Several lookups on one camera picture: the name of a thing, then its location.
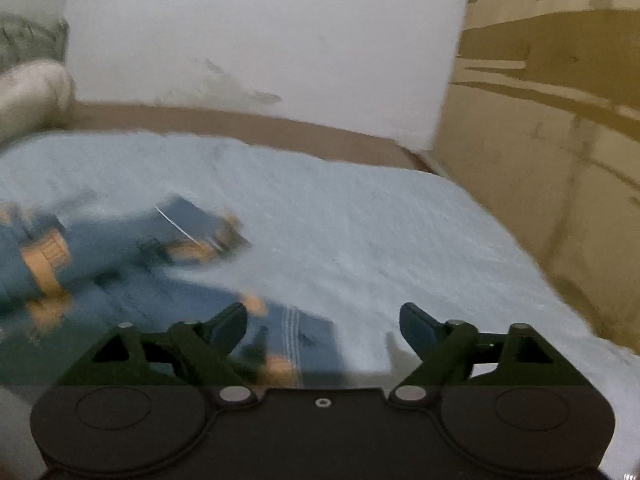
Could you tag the cream rolled quilt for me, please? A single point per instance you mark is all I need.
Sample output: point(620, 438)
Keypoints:
point(30, 95)

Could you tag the light blue deer print blanket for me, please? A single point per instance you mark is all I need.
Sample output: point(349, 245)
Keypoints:
point(360, 220)

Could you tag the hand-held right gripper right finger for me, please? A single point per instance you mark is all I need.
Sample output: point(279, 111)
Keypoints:
point(417, 326)

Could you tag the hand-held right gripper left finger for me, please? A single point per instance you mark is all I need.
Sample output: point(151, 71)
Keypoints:
point(231, 326)

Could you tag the wooden board panel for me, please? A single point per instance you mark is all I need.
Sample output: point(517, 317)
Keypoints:
point(540, 135)

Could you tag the brown mattress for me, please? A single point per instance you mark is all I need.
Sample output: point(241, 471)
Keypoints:
point(280, 132)

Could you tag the blue pants with orange print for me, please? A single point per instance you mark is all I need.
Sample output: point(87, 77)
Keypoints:
point(125, 242)

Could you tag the metal bed headboard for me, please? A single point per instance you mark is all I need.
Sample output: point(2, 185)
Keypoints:
point(30, 35)

